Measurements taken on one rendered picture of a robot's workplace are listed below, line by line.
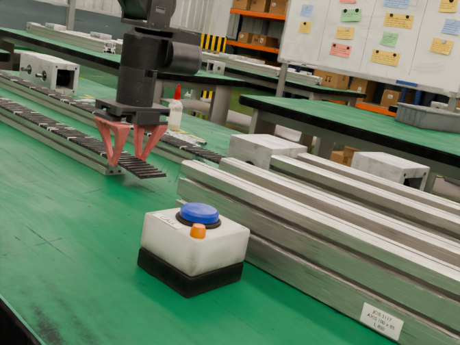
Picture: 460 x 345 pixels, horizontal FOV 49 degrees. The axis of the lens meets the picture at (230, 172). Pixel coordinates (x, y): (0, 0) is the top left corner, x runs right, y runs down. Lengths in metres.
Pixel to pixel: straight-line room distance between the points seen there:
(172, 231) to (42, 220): 0.20
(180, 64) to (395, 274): 0.47
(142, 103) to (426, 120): 2.14
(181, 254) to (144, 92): 0.35
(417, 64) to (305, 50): 0.92
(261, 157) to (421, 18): 2.94
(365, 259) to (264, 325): 0.12
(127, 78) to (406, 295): 0.50
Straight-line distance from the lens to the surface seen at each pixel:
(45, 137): 1.01
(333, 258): 0.53
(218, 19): 8.79
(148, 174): 0.77
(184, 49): 0.82
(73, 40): 4.41
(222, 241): 0.50
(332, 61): 3.95
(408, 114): 2.83
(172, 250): 0.50
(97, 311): 0.46
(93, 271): 0.53
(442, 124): 2.86
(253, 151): 0.82
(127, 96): 0.78
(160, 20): 0.77
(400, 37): 3.71
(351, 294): 0.53
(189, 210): 0.51
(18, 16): 12.50
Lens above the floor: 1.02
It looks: 14 degrees down
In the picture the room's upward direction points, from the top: 11 degrees clockwise
